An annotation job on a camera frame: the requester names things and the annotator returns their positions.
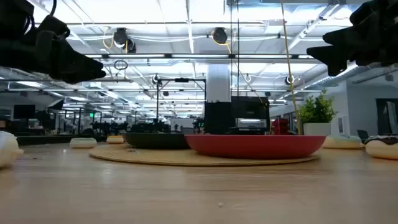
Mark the black ceiling cable reel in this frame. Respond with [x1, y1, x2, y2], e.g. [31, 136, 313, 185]
[211, 27, 229, 45]
[112, 27, 137, 54]

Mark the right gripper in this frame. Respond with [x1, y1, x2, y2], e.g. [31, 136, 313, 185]
[306, 18, 391, 77]

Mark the red round plate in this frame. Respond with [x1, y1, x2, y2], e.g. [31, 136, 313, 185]
[184, 134, 326, 160]

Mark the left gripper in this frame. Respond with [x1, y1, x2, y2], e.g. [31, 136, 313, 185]
[23, 30, 107, 85]

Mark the distant black gantry frame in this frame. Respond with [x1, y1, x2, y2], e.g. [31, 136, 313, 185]
[156, 77, 206, 124]

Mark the red bulky object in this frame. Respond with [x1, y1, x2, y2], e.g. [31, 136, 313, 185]
[271, 118, 290, 136]

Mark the white pillar with black base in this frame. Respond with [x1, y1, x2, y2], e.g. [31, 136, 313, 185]
[205, 63, 233, 135]

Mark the large chocolate frosted donut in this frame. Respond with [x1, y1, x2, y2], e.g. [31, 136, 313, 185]
[364, 134, 398, 161]

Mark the black round plate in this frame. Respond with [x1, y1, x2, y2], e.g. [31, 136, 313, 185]
[123, 133, 191, 150]

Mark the round woven straw placemat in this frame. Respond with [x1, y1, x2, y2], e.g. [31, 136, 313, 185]
[89, 144, 321, 167]

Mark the yellow power cable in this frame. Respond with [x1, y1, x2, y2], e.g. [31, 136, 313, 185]
[280, 0, 302, 135]

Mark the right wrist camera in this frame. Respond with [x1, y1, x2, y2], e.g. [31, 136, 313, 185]
[349, 0, 379, 28]

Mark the black cabinet with lit window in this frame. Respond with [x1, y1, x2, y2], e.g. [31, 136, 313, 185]
[231, 95, 271, 135]

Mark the large white frosted donut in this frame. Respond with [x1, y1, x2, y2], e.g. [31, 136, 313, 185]
[0, 130, 25, 169]

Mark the black monitor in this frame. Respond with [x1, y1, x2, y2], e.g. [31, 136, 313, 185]
[12, 104, 36, 119]

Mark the green plant in white pot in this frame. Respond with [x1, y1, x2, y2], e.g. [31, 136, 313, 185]
[297, 89, 339, 136]

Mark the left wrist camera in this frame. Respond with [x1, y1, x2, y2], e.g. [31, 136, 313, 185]
[39, 14, 71, 40]

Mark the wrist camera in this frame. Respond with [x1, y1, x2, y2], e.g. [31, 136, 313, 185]
[349, 0, 379, 28]
[39, 14, 71, 40]

